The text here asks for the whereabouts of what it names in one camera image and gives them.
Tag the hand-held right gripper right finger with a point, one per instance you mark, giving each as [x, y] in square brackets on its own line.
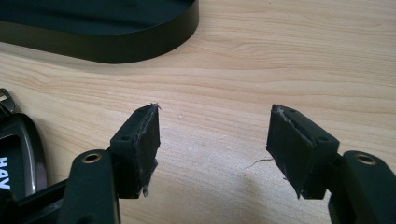
[295, 149]

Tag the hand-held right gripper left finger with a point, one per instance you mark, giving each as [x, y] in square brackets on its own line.
[137, 155]

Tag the black car key fob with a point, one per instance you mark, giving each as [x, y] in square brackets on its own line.
[29, 155]

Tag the black oval tray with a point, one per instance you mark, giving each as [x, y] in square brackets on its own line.
[93, 18]

